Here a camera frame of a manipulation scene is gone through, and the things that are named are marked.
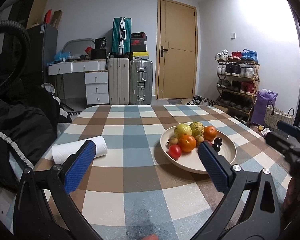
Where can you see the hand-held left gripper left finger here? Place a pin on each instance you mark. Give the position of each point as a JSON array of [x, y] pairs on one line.
[[80, 165]]

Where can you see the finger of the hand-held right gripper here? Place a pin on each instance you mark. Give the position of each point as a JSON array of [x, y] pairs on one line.
[[290, 128], [278, 142]]

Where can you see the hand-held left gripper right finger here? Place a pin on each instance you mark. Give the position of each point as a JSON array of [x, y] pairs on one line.
[[212, 165]]

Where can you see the dark plum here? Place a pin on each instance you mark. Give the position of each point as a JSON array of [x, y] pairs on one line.
[[218, 140], [217, 148]]

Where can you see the cream round plate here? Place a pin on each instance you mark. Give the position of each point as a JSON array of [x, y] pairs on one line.
[[190, 162]]

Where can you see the small brown fruit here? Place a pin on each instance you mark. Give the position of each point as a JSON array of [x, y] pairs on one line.
[[173, 141], [199, 138]]

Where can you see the small orange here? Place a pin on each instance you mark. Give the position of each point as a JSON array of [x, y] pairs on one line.
[[210, 133]]

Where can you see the large orange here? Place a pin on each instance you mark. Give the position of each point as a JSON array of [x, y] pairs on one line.
[[187, 143]]

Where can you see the person's right hand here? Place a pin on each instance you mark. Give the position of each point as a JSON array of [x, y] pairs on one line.
[[290, 195]]

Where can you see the woven basket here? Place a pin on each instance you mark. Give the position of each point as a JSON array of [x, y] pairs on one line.
[[277, 118]]

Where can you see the crumpled white wrapper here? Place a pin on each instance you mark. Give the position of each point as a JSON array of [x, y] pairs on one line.
[[266, 131]]

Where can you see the white paper towel roll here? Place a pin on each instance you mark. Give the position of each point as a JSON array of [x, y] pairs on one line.
[[65, 150]]

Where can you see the small yellow-lid jar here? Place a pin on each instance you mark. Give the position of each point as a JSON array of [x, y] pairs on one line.
[[260, 128]]

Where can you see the purple bag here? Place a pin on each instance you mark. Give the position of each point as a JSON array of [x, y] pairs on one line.
[[262, 105]]

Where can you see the small green-yellow guava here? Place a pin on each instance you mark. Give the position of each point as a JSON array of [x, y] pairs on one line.
[[197, 128]]

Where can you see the large yellow guava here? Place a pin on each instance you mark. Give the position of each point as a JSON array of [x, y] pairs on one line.
[[182, 130]]

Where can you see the checked tablecloth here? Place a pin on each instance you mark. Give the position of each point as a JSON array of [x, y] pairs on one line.
[[130, 180]]

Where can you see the pile of dark shoes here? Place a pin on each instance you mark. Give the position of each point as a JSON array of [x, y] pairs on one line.
[[200, 100]]

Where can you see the grey door mat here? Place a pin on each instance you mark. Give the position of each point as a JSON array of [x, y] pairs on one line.
[[174, 102]]

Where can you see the black jacket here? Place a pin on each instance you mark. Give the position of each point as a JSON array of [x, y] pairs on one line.
[[20, 120]]

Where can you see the wooden shoe rack with shoes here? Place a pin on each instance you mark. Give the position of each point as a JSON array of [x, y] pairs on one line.
[[236, 70]]

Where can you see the white desk with drawers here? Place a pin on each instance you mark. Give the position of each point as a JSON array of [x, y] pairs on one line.
[[95, 80]]

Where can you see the white dotted sheet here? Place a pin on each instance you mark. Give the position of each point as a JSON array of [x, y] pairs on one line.
[[0, 205]]

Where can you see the beige suitcase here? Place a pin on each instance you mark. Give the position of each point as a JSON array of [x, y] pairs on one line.
[[118, 80]]

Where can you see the silver suitcase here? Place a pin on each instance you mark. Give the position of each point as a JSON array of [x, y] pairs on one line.
[[141, 82]]

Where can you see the blue plastic bag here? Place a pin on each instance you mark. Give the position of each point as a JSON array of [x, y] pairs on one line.
[[61, 57]]

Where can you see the grey refrigerator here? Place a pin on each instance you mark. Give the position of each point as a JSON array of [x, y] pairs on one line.
[[42, 52]]

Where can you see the wooden door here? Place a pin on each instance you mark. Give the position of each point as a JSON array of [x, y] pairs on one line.
[[177, 50]]

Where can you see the black printed bag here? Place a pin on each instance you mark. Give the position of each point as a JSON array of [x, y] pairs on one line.
[[100, 43]]

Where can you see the yellow shoe box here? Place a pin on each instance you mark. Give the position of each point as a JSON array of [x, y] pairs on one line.
[[139, 55]]

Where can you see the red black shoe box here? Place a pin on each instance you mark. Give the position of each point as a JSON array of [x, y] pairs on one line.
[[138, 46]]

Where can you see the teal suitcase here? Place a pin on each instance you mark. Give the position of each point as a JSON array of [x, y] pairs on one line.
[[121, 35]]

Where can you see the brown paper bag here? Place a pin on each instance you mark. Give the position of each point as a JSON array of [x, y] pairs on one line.
[[57, 18]]

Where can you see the red paper bag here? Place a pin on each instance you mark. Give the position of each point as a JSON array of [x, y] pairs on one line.
[[48, 17]]

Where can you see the large cardboard box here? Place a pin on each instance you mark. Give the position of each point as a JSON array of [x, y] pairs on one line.
[[36, 10]]

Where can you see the grey arched frame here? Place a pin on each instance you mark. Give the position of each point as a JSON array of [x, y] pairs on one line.
[[77, 40]]

